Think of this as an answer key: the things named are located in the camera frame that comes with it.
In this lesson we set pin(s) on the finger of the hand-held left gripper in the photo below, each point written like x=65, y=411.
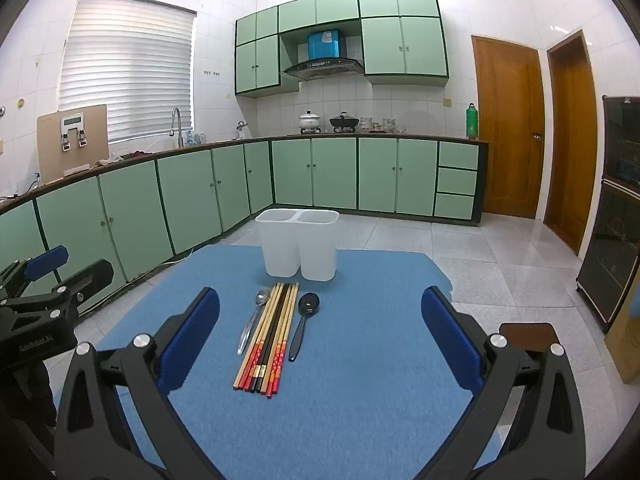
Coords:
x=90, y=277
x=47, y=261

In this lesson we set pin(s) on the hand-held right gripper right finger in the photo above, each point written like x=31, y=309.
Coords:
x=447, y=332

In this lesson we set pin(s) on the brown kitchen countertop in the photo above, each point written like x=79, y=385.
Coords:
x=425, y=137

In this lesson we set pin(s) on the black glass-door cabinet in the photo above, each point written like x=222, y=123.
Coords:
x=612, y=220

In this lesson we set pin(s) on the crumpled cloth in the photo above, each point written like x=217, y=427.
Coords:
x=125, y=156

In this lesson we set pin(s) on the metal spoon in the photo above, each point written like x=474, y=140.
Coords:
x=262, y=297

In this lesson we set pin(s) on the white device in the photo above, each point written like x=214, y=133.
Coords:
x=72, y=122

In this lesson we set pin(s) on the cardboard box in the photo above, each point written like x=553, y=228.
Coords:
x=627, y=350

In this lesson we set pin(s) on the blue table mat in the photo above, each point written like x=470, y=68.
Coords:
x=350, y=385

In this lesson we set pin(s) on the chrome kitchen faucet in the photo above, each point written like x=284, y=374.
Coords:
x=175, y=115

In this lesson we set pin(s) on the black wok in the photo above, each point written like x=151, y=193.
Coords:
x=344, y=121

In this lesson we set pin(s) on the bundle of chopsticks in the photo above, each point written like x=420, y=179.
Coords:
x=272, y=330

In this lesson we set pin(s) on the brown wooden board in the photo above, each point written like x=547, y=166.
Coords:
x=50, y=150

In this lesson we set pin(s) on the white two-compartment utensil holder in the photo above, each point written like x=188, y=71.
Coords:
x=280, y=245

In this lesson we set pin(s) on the black spoon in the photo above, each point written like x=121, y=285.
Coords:
x=309, y=304

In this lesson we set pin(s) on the blue box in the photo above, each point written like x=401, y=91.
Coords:
x=326, y=45

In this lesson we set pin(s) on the glass jar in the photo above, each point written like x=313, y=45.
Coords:
x=389, y=125

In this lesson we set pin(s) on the black range hood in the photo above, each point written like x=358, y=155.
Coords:
x=322, y=67

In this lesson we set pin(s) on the white window blinds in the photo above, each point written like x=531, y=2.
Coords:
x=125, y=60

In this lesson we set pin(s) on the white cooking pot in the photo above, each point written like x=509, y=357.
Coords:
x=310, y=122

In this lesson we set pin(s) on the wooden door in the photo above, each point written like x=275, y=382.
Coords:
x=572, y=150
x=507, y=125

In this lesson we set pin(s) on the green upper kitchen cabinets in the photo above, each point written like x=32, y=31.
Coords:
x=400, y=45

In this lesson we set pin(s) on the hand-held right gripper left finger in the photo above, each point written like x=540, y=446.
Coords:
x=192, y=332

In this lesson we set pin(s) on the green bottle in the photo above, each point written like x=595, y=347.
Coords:
x=472, y=122

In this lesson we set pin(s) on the green kitchen cabinets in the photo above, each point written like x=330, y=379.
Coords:
x=330, y=175
x=400, y=45

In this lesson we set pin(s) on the green lower kitchen cabinets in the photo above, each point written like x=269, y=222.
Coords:
x=330, y=175

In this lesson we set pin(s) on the white jar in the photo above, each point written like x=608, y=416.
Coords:
x=366, y=124

